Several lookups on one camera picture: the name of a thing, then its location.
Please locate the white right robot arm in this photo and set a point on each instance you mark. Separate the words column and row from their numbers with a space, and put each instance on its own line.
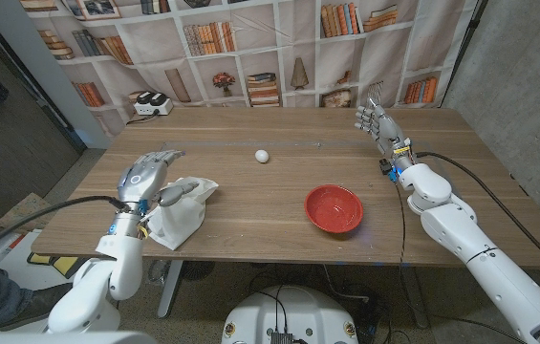
column 484, row 258

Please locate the white ball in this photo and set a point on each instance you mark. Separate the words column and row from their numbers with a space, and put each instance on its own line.
column 262, row 156

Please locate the dark leather shoe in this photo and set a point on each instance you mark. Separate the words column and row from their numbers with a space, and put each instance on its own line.
column 35, row 306

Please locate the speckled beige floor board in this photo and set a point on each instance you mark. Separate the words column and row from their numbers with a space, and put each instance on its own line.
column 21, row 210

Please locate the red bowl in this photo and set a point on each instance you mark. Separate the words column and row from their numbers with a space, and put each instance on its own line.
column 334, row 208

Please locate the white power strip black plugs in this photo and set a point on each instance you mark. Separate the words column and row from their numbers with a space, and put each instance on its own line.
column 153, row 105

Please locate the black ribbed round object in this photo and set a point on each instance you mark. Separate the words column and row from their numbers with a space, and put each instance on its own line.
column 198, row 270

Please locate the white cloth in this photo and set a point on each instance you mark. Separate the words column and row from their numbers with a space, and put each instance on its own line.
column 183, row 222

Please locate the grey table leg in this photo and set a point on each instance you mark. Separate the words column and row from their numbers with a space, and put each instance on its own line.
column 415, row 301

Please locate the printed bookshelf backdrop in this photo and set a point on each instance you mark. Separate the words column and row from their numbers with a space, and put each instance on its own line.
column 269, row 57

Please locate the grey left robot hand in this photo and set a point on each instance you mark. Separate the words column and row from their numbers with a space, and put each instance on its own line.
column 140, row 179

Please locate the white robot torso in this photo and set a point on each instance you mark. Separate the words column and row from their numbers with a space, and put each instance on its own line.
column 293, row 310

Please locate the white table leg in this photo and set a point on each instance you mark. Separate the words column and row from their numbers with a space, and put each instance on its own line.
column 170, row 286

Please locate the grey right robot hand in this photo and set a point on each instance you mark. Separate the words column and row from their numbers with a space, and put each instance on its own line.
column 389, row 131

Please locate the yellow and black floor object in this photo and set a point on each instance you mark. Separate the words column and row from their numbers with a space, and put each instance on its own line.
column 59, row 265

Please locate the black backdrop stand pole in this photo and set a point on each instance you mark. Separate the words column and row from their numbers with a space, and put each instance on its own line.
column 464, row 50

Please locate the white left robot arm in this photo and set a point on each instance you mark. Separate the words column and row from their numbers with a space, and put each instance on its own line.
column 121, row 267

